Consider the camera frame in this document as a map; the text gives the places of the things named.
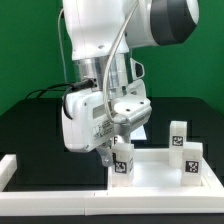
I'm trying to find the white fiducial marker plate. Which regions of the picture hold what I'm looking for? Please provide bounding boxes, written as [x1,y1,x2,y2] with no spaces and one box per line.
[131,126,146,140]

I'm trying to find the white square table top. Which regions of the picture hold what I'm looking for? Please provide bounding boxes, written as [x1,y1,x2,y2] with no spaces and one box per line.
[108,149,222,189]

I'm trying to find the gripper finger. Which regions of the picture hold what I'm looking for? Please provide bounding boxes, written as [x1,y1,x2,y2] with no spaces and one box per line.
[96,142,114,167]

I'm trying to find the black cables on table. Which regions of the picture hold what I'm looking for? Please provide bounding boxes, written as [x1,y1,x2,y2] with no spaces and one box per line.
[24,82,73,100]

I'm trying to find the white U-shaped border fence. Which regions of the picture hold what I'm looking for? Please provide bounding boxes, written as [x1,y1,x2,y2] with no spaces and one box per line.
[0,154,224,216]

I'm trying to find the white hanging cable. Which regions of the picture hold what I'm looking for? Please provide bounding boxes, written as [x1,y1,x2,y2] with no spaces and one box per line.
[57,8,69,84]

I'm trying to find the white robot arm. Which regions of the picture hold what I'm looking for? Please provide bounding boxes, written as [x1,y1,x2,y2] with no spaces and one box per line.
[62,0,199,167]

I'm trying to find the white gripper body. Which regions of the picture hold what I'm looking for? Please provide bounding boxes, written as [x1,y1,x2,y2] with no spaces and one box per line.
[62,58,152,152]

